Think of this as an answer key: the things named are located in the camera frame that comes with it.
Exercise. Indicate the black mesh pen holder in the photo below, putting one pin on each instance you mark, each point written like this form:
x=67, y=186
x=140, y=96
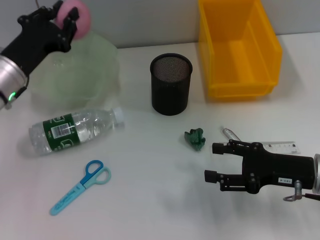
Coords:
x=170, y=95

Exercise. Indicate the clear plastic ruler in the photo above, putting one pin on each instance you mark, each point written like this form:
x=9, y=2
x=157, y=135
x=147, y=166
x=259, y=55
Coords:
x=282, y=147

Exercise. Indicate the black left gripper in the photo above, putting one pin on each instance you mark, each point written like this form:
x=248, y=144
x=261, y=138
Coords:
x=35, y=42

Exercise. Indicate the pink peach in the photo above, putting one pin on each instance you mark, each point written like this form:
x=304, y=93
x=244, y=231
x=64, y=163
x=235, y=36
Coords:
x=82, y=17

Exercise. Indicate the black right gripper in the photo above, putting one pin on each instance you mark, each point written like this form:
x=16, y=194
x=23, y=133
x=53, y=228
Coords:
x=277, y=167

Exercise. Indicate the silver ballpoint pen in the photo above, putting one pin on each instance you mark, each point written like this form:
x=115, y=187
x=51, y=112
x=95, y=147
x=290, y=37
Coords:
x=230, y=133

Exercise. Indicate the blue teal scissors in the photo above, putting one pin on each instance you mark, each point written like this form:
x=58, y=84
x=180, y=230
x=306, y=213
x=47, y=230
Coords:
x=83, y=185

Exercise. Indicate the yellow plastic bin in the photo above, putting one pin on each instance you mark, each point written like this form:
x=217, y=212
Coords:
x=225, y=75

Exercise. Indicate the clear bottle green label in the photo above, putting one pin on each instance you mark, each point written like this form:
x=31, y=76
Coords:
x=82, y=125

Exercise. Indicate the pale green glass fruit bowl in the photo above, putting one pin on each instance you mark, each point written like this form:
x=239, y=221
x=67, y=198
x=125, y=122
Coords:
x=82, y=70

